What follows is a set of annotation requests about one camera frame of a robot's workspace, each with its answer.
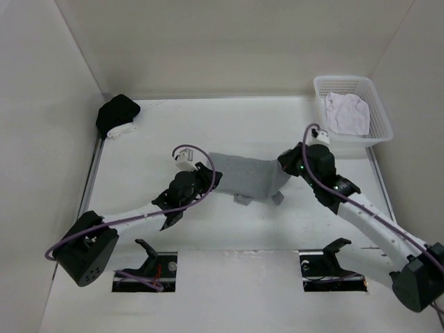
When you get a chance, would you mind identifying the grey tank top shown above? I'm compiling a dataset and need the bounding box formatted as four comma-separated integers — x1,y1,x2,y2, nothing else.
209,153,291,205

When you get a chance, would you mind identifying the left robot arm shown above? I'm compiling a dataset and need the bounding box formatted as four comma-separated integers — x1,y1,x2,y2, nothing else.
51,162,223,287

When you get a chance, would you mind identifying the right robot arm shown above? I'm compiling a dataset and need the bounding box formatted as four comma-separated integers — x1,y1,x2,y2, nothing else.
278,143,443,313

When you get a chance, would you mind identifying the pale pink tank top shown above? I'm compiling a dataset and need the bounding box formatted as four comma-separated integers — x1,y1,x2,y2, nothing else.
325,92,370,136

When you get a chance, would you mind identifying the white folded tank top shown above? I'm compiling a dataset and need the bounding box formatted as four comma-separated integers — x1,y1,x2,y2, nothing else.
106,122,137,139

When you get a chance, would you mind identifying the black folded tank top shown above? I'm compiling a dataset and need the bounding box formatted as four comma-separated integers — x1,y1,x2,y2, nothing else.
96,94,141,139

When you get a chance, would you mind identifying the white plastic basket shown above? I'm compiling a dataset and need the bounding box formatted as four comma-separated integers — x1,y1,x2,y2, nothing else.
313,76,393,148

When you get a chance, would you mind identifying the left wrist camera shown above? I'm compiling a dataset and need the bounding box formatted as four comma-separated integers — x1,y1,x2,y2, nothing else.
173,148,196,172

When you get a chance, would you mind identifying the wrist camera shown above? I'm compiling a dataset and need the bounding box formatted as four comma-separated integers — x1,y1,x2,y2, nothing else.
173,148,196,172
308,128,330,146

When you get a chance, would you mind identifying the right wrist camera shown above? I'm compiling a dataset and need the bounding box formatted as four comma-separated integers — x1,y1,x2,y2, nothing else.
308,128,330,146

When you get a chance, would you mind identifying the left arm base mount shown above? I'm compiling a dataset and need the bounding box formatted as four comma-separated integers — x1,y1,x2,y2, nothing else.
109,239,178,293

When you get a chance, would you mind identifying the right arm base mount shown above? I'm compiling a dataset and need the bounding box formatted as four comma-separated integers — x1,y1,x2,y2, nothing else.
299,238,367,292

